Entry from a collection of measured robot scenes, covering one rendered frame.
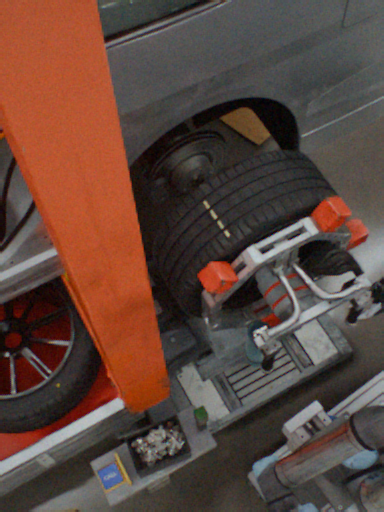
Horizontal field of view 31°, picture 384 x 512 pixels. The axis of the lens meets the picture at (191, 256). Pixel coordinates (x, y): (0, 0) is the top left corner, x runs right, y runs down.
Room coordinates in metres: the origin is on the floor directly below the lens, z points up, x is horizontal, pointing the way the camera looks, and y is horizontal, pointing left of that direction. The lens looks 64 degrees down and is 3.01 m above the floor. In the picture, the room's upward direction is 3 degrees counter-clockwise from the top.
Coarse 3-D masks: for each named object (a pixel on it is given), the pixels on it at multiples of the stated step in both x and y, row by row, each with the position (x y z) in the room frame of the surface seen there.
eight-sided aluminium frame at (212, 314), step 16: (304, 224) 1.02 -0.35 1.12; (272, 240) 0.97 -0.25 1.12; (304, 240) 0.97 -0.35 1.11; (336, 240) 1.03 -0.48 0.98; (240, 256) 0.93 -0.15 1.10; (256, 256) 0.92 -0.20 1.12; (272, 256) 0.92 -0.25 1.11; (320, 256) 1.09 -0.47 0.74; (240, 272) 0.89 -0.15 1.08; (208, 304) 0.83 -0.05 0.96; (256, 304) 0.96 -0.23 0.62; (208, 320) 0.83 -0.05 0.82; (224, 320) 0.86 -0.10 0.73; (240, 320) 0.89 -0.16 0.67; (256, 320) 0.90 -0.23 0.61
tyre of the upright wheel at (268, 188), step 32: (256, 160) 1.23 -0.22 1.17; (288, 160) 1.25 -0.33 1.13; (192, 192) 1.15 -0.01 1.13; (224, 192) 1.12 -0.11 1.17; (256, 192) 1.11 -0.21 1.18; (288, 192) 1.11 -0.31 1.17; (320, 192) 1.13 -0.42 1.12; (192, 224) 1.05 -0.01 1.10; (224, 224) 1.02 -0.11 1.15; (256, 224) 1.00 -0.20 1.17; (160, 256) 1.03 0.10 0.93; (192, 256) 0.96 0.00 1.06; (224, 256) 0.94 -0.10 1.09; (192, 288) 0.89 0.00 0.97
